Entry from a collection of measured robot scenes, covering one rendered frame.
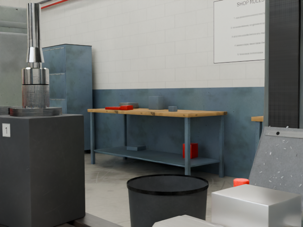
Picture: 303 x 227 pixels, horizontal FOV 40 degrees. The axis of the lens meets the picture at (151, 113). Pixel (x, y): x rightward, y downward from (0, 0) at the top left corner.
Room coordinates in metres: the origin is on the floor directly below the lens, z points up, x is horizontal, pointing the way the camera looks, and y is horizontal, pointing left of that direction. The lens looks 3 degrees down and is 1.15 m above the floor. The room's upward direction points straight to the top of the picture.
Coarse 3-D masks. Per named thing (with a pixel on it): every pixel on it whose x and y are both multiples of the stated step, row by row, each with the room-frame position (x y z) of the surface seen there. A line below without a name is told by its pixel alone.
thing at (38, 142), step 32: (0, 128) 0.71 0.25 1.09; (32, 128) 0.67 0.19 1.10; (64, 128) 0.72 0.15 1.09; (0, 160) 0.71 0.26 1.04; (32, 160) 0.67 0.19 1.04; (64, 160) 0.72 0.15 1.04; (0, 192) 0.71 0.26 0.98; (32, 192) 0.67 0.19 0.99; (64, 192) 0.72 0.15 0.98; (32, 224) 0.66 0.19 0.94
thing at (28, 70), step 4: (24, 68) 0.73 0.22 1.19; (28, 68) 0.72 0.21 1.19; (32, 68) 0.72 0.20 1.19; (36, 68) 0.72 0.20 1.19; (40, 68) 0.73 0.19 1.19; (44, 68) 0.73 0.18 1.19; (24, 72) 0.73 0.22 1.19; (28, 72) 0.72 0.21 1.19; (32, 72) 0.72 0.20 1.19; (36, 72) 0.72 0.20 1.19; (40, 72) 0.73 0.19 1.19; (44, 72) 0.73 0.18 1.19; (48, 72) 0.75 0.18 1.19
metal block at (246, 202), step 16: (224, 192) 0.37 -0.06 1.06; (240, 192) 0.37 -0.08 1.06; (256, 192) 0.37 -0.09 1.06; (272, 192) 0.37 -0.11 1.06; (288, 192) 0.37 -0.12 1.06; (224, 208) 0.36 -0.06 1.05; (240, 208) 0.35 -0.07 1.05; (256, 208) 0.34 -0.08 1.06; (272, 208) 0.33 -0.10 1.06; (288, 208) 0.35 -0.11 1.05; (224, 224) 0.36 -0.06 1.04; (240, 224) 0.35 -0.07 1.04; (256, 224) 0.34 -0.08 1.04; (272, 224) 0.34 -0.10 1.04; (288, 224) 0.35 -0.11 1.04
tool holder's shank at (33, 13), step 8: (32, 8) 0.73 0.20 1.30; (40, 8) 0.74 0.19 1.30; (32, 16) 0.73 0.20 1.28; (40, 16) 0.74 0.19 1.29; (32, 24) 0.73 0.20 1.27; (40, 24) 0.74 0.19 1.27; (32, 32) 0.73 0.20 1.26; (40, 32) 0.74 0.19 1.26; (32, 40) 0.73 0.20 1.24; (40, 40) 0.74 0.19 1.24; (32, 48) 0.73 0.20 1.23; (40, 48) 0.74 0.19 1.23; (32, 56) 0.73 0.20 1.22; (40, 56) 0.74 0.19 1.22; (32, 64) 0.73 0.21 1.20; (40, 64) 0.74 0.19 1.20
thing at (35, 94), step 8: (24, 80) 0.73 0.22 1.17; (32, 80) 0.72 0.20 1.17; (40, 80) 0.73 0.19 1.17; (48, 80) 0.74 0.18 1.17; (24, 88) 0.73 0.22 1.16; (32, 88) 0.72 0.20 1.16; (40, 88) 0.73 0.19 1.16; (48, 88) 0.74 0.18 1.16; (24, 96) 0.73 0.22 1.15; (32, 96) 0.72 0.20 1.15; (40, 96) 0.73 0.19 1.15; (48, 96) 0.74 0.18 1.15; (24, 104) 0.73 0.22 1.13; (32, 104) 0.72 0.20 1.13; (40, 104) 0.73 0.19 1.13; (48, 104) 0.74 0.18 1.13
